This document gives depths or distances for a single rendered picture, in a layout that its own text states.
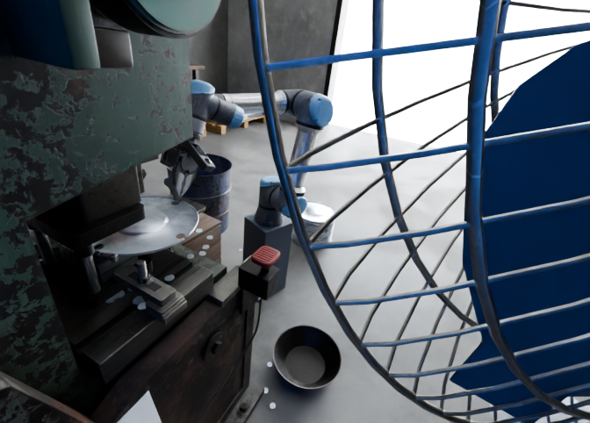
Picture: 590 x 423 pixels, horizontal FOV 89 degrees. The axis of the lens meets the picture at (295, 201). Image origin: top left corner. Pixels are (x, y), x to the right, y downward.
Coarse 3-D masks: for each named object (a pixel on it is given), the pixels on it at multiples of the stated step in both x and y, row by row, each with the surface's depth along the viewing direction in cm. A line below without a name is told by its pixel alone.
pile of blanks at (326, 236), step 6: (306, 222) 200; (312, 222) 198; (306, 228) 202; (312, 228) 202; (318, 228) 200; (330, 228) 208; (294, 234) 212; (312, 234) 203; (324, 234) 205; (330, 234) 210; (294, 240) 215; (318, 240) 207; (324, 240) 207; (330, 240) 217; (300, 246) 210
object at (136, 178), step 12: (132, 168) 64; (108, 180) 60; (120, 180) 62; (132, 180) 65; (84, 192) 56; (96, 192) 58; (108, 192) 61; (120, 192) 63; (132, 192) 66; (60, 204) 60; (72, 204) 58; (84, 204) 57; (96, 204) 59; (108, 204) 62; (120, 204) 64; (132, 204) 67; (72, 216) 60; (84, 216) 58; (96, 216) 60
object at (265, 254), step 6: (264, 246) 80; (258, 252) 78; (264, 252) 78; (270, 252) 78; (276, 252) 79; (252, 258) 76; (258, 258) 76; (264, 258) 76; (270, 258) 76; (276, 258) 77; (258, 264) 75; (264, 264) 74; (270, 264) 75
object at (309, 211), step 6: (312, 204) 219; (318, 204) 220; (324, 204) 221; (306, 210) 211; (312, 210) 211; (318, 210) 212; (324, 210) 214; (330, 210) 215; (306, 216) 204; (312, 216) 204; (318, 216) 205; (324, 216) 206; (318, 222) 198
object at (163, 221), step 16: (160, 208) 87; (176, 208) 88; (192, 208) 89; (144, 224) 78; (160, 224) 79; (176, 224) 81; (192, 224) 82; (112, 240) 72; (128, 240) 73; (144, 240) 73; (160, 240) 74; (176, 240) 75
